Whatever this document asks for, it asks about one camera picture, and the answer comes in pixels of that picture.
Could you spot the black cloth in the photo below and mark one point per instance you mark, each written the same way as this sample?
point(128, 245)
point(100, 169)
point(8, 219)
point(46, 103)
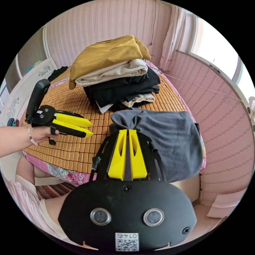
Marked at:
point(57, 72)

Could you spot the pink curtain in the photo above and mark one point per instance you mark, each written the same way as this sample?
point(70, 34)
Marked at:
point(172, 37)

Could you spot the pile of clothes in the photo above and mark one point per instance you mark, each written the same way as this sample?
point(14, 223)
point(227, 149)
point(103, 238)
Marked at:
point(117, 65)

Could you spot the person's body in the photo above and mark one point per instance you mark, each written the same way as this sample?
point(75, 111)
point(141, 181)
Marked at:
point(29, 197)

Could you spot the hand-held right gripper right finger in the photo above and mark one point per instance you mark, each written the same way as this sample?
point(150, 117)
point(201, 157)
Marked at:
point(138, 161)

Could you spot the person's left forearm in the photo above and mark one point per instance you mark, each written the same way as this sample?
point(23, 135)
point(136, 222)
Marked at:
point(14, 139)

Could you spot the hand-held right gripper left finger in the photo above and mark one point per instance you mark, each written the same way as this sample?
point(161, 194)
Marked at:
point(118, 159)

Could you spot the white headboard with flower print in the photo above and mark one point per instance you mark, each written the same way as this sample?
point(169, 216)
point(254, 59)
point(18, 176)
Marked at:
point(22, 87)

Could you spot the window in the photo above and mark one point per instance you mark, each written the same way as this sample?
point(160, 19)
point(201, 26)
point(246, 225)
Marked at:
point(217, 45)

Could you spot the bed with woven mat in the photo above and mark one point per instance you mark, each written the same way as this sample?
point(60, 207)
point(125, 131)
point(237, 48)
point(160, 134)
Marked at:
point(79, 99)

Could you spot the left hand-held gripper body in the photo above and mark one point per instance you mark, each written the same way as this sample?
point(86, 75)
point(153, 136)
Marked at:
point(42, 116)

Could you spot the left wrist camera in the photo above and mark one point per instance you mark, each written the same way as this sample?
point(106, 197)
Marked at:
point(36, 97)

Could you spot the white fan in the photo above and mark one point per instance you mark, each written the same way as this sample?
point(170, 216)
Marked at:
point(251, 110)

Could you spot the striped floor rug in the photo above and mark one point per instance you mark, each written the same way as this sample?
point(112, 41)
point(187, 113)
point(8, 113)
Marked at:
point(54, 190)

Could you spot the pink flat board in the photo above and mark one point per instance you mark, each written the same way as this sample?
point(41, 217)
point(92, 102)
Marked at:
point(224, 205)

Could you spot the gray short sleeve shirt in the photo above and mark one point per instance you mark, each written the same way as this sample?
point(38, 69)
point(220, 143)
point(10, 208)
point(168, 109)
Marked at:
point(173, 137)

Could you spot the person's left hand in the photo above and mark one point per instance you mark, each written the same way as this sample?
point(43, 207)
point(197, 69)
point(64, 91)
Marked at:
point(40, 134)

